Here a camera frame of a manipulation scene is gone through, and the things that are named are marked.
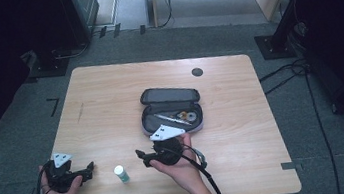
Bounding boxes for grey zip pencil case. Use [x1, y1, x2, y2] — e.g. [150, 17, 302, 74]
[136, 81, 206, 141]

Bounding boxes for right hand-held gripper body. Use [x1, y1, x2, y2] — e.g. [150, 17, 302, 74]
[147, 121, 191, 169]

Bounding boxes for black round table grommet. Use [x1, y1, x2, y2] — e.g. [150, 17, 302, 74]
[191, 67, 204, 78]

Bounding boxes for clear correction tape dispenser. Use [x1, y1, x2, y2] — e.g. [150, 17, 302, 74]
[175, 108, 199, 126]

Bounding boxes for white green glue stick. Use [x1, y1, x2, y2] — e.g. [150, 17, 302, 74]
[113, 163, 132, 186]

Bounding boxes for grey tape piece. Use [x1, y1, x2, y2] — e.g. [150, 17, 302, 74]
[280, 159, 305, 174]

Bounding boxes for black cabinet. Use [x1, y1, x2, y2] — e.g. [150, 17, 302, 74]
[57, 0, 105, 49]

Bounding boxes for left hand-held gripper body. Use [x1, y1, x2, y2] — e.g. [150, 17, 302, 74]
[42, 149, 88, 194]

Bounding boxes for black floor cable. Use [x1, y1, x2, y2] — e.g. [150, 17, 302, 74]
[255, 54, 342, 194]

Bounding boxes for right hand-held gripper cable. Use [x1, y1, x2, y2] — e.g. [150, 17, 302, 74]
[162, 138, 228, 194]

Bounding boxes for silver ballpoint pen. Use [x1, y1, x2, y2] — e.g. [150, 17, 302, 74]
[154, 108, 194, 131]

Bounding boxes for person's right hand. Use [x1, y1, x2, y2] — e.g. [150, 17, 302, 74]
[145, 131, 208, 194]

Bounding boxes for black floor tape strip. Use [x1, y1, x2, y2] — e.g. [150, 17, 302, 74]
[138, 23, 148, 37]
[111, 22, 124, 39]

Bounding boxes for black hanging cable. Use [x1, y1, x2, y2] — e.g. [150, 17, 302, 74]
[154, 0, 178, 29]

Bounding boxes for black slanted stand with base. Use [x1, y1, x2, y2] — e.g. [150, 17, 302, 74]
[249, 0, 320, 63]

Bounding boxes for black stand with base plate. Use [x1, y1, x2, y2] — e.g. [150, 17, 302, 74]
[19, 39, 72, 82]

